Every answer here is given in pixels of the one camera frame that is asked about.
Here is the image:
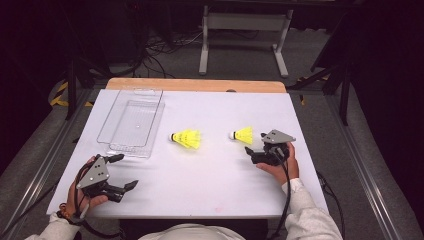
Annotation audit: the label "bundle of black floor cables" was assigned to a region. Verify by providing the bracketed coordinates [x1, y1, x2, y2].
[133, 29, 204, 79]

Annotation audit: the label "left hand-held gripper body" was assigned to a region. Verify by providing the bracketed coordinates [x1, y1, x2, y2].
[76, 154, 127, 203]

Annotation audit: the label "black metal stand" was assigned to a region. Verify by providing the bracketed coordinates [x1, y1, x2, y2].
[64, 49, 113, 122]
[287, 61, 354, 127]

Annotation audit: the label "black floor cable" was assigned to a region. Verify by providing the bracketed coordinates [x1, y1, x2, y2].
[315, 170, 347, 240]

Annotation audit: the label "white metal stand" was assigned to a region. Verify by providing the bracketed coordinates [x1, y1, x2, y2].
[198, 4, 294, 79]

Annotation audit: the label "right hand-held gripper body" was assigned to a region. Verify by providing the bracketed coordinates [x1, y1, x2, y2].
[249, 129, 297, 167]

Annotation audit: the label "hand-held gripper black cable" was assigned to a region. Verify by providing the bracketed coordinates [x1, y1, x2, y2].
[73, 156, 124, 240]
[266, 146, 293, 240]

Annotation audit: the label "right hand-held gripper black cable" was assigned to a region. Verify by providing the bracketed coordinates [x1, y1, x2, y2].
[266, 146, 293, 240]

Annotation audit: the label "person's right hand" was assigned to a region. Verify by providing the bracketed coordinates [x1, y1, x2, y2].
[255, 141, 300, 186]

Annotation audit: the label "person's left hand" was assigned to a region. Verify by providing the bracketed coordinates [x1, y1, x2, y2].
[66, 156, 109, 218]

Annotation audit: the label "clear plastic container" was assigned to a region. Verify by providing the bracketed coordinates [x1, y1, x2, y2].
[96, 87, 166, 159]

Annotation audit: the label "aluminium floor rail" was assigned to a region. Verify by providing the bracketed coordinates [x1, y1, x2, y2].
[324, 93, 406, 240]
[0, 88, 98, 240]

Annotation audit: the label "left hand-held gripper black cable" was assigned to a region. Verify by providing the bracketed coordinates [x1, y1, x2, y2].
[73, 156, 124, 240]

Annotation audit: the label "beaded bracelet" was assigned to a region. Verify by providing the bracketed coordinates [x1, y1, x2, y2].
[56, 202, 73, 219]

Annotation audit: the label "wooden table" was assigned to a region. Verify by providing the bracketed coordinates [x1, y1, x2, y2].
[105, 77, 288, 94]

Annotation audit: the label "person's white cap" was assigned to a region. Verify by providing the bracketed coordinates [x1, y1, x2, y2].
[138, 223, 246, 240]

